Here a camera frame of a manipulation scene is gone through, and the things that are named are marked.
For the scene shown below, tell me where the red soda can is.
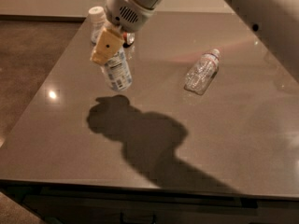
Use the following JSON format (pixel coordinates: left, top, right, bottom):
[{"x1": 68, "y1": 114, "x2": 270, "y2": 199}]
[{"x1": 123, "y1": 32, "x2": 135, "y2": 48}]

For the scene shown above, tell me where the dark cabinet drawer handle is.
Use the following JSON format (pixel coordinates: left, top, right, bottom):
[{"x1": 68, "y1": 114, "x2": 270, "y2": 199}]
[{"x1": 120, "y1": 213, "x2": 157, "y2": 224}]

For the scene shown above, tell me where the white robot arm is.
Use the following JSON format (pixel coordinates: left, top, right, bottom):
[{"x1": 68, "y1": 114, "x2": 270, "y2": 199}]
[{"x1": 91, "y1": 0, "x2": 162, "y2": 65}]

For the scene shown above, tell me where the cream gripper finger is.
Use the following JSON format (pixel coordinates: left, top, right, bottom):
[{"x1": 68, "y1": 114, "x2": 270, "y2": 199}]
[{"x1": 91, "y1": 22, "x2": 124, "y2": 65}]

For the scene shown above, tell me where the blue label plastic water bottle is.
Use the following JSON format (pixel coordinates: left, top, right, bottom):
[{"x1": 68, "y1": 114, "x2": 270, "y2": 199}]
[{"x1": 89, "y1": 7, "x2": 132, "y2": 91}]

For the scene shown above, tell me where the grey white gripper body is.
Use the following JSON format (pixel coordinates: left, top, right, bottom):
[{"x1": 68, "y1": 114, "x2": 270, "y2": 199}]
[{"x1": 105, "y1": 0, "x2": 154, "y2": 33}]

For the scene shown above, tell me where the clear empty plastic bottle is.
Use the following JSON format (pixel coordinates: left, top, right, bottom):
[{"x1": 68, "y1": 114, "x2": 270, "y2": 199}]
[{"x1": 184, "y1": 49, "x2": 221, "y2": 95}]

